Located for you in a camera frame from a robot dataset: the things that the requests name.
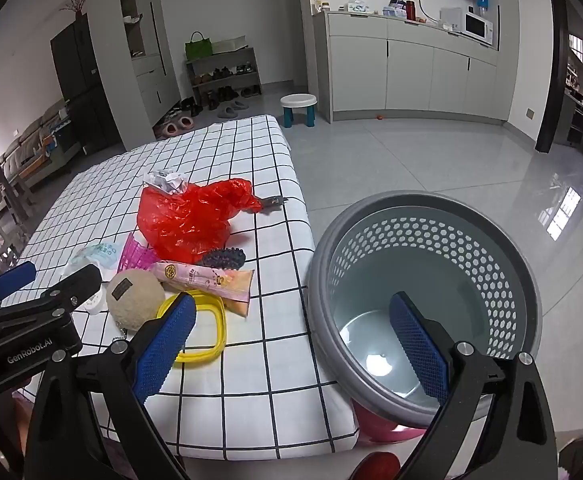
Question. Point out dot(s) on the grey sofa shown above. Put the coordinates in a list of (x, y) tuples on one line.
[(36, 145)]

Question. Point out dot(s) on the white wrapper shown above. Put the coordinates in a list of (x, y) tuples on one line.
[(164, 180)]

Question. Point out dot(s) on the dark spiky ball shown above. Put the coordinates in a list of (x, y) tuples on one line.
[(224, 258)]

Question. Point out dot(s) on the beige plush ball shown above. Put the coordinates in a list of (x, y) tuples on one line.
[(136, 305)]

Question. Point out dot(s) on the grey perforated plastic basket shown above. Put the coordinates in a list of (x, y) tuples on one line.
[(471, 240)]

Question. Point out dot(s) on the pink squeeze tube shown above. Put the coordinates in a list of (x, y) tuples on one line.
[(206, 280)]

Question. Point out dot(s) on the red round object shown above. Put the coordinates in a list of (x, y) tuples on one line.
[(381, 466)]

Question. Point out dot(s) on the small grey metal clip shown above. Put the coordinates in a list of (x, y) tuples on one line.
[(272, 202)]

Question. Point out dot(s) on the tissue box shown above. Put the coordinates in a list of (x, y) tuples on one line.
[(358, 7)]

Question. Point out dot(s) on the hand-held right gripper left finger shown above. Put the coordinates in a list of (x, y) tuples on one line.
[(166, 345)]

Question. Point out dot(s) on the grey dining chair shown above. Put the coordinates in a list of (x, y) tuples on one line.
[(1, 200)]

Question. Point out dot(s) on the red bottle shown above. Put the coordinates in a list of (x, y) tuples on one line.
[(410, 11)]

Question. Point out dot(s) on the pink plastic stool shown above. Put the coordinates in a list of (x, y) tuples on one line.
[(376, 425)]

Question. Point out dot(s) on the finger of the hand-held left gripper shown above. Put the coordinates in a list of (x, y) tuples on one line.
[(14, 277), (79, 282)]

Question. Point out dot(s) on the light blue wet wipes packet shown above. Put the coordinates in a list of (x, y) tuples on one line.
[(96, 255)]

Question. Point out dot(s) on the black refrigerator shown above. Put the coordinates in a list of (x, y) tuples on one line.
[(81, 75)]

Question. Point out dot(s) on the pink slipper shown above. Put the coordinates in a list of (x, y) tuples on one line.
[(171, 128), (185, 121)]

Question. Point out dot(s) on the white stool with teal legs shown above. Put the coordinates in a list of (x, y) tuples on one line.
[(299, 101)]

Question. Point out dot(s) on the grey shoe rack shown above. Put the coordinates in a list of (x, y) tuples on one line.
[(191, 72)]

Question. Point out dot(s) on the row of shoes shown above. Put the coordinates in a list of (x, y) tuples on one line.
[(226, 77)]

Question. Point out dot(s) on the white black-grid tablecloth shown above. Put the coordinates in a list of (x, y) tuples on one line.
[(221, 160)]

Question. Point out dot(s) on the red plastic bag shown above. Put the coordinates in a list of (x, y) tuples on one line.
[(186, 220)]

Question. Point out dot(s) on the grey cabinet counter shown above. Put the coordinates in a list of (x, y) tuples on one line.
[(411, 75)]

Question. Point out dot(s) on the grey slipper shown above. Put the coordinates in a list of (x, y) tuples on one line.
[(226, 111), (240, 106)]

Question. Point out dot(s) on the tall white shelf unit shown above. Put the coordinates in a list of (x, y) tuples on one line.
[(146, 75)]

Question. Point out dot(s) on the pink mesh plastic cup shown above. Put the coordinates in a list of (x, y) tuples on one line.
[(134, 257)]

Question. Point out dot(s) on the white microwave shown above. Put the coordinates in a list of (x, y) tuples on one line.
[(476, 24)]

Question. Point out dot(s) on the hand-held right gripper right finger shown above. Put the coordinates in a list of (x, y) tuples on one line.
[(416, 345)]

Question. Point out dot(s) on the green handbag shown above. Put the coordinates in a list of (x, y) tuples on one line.
[(199, 49)]

